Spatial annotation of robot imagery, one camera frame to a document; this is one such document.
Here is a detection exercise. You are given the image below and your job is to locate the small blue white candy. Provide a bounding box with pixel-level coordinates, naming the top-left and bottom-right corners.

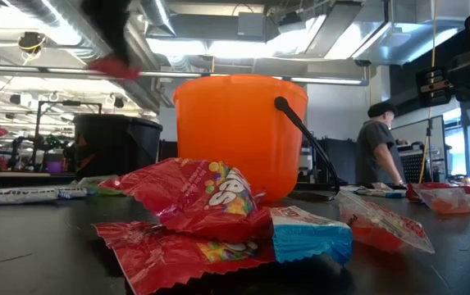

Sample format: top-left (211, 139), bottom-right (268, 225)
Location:
top-left (56, 187), bottom-right (89, 201)

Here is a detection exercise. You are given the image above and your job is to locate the black metal stand frame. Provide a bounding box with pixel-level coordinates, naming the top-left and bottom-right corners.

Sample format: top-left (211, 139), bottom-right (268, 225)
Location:
top-left (33, 100), bottom-right (103, 169)

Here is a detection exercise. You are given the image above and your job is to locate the long white candy bar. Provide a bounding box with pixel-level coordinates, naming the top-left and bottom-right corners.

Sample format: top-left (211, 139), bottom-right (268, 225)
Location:
top-left (0, 186), bottom-right (62, 206)

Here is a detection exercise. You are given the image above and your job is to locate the black ceiling spotlight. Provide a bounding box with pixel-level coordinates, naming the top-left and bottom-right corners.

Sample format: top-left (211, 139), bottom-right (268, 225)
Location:
top-left (17, 31), bottom-right (48, 54)

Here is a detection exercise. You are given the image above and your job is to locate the purple cup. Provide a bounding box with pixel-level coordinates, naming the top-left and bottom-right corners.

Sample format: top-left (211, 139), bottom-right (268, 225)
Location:
top-left (45, 160), bottom-right (66, 174)

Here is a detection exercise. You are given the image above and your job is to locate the red Skittles candy packet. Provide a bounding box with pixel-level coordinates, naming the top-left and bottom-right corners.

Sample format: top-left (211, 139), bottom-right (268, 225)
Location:
top-left (94, 220), bottom-right (277, 295)
top-left (97, 157), bottom-right (275, 243)
top-left (88, 55), bottom-right (142, 81)

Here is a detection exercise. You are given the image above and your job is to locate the clear packet orange candy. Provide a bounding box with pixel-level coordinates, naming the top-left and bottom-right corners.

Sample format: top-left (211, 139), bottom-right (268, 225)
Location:
top-left (413, 186), bottom-right (470, 215)

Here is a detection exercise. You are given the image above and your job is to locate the green white candy packet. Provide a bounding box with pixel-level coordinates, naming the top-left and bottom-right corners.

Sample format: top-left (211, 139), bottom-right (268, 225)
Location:
top-left (74, 175), bottom-right (125, 197)

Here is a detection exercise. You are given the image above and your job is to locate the black partition panel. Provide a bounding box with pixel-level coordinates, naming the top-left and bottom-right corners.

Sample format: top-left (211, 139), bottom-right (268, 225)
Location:
top-left (318, 137), bottom-right (358, 185)

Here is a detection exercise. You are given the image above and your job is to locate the yellow hanging cable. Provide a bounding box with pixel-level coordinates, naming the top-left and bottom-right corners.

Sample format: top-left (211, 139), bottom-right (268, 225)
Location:
top-left (418, 0), bottom-right (440, 184)

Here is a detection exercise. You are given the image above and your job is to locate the silver ventilation duct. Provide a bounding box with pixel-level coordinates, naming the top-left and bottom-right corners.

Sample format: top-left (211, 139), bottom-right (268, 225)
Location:
top-left (139, 0), bottom-right (178, 38)

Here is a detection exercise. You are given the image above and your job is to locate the orange pumpkin bucket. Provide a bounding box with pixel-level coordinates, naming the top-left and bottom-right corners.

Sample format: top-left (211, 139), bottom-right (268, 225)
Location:
top-left (172, 74), bottom-right (341, 202)

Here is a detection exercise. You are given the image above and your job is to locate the black pegboard rack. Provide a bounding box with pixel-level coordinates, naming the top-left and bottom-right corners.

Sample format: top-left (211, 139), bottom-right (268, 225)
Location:
top-left (398, 142), bottom-right (431, 184)

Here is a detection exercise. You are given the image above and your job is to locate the grey ceiling box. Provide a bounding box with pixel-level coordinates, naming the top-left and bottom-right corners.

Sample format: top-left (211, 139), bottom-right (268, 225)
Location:
top-left (237, 11), bottom-right (267, 40)

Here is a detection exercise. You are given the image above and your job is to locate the person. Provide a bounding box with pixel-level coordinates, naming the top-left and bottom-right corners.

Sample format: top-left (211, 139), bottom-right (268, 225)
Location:
top-left (355, 101), bottom-right (408, 188)

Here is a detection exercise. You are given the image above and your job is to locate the black pumpkin bucket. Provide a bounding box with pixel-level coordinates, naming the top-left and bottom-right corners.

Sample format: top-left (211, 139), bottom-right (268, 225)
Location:
top-left (72, 113), bottom-right (164, 188)

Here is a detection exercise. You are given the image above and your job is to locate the clear packet red candy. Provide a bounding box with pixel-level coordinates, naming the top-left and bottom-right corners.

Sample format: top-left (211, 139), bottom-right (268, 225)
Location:
top-left (335, 188), bottom-right (436, 255)

